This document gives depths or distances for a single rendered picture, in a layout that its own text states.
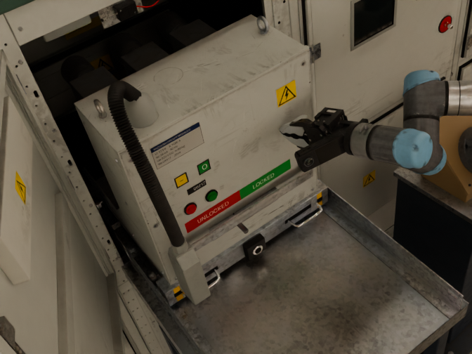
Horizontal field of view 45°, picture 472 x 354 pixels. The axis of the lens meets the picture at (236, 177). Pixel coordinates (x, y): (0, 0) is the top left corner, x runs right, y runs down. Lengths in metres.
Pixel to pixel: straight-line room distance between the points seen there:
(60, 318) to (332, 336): 0.66
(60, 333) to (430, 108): 0.86
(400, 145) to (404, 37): 0.79
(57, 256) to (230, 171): 0.43
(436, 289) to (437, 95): 0.50
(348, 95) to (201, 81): 0.67
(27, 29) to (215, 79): 0.39
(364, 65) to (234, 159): 0.64
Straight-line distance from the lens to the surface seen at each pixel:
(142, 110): 1.17
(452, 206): 1.84
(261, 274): 1.56
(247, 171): 1.39
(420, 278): 1.54
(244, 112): 1.28
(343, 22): 1.66
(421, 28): 1.95
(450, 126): 1.82
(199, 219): 1.39
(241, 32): 1.41
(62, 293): 1.16
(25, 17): 1.20
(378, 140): 1.18
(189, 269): 1.30
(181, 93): 1.25
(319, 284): 1.53
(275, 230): 1.58
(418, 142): 1.15
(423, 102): 1.28
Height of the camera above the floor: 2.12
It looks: 45 degrees down
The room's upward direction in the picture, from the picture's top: 12 degrees counter-clockwise
